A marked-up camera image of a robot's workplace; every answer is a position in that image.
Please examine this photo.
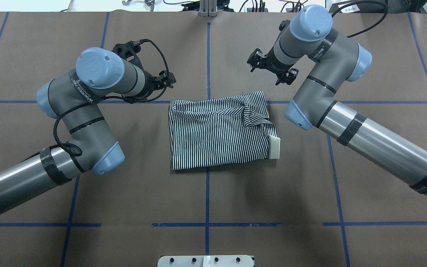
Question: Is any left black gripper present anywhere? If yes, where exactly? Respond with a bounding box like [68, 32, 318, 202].
[145, 70, 176, 98]

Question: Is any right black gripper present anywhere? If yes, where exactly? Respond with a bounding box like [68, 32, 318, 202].
[247, 48, 299, 86]

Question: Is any striped polo shirt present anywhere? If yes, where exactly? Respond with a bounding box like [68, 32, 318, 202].
[168, 91, 280, 171]

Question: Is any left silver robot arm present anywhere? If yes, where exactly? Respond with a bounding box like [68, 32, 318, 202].
[0, 47, 176, 215]

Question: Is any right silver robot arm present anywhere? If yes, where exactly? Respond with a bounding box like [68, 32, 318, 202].
[245, 3, 427, 203]

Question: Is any brown paper table cover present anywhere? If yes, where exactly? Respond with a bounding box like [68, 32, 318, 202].
[0, 10, 427, 267]

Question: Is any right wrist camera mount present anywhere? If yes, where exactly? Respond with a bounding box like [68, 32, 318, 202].
[278, 20, 291, 36]

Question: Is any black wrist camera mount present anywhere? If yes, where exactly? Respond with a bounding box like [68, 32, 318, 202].
[111, 40, 141, 67]

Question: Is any aluminium frame post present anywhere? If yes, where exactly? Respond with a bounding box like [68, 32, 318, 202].
[199, 0, 218, 17]

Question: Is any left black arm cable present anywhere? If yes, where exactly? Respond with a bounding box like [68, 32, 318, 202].
[53, 39, 171, 158]

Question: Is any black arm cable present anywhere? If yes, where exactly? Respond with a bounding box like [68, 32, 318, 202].
[330, 0, 389, 39]
[53, 39, 171, 158]

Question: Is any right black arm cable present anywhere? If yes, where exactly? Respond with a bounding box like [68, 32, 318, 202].
[330, 0, 389, 39]

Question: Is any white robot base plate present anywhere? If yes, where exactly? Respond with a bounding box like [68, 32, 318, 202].
[157, 255, 255, 267]

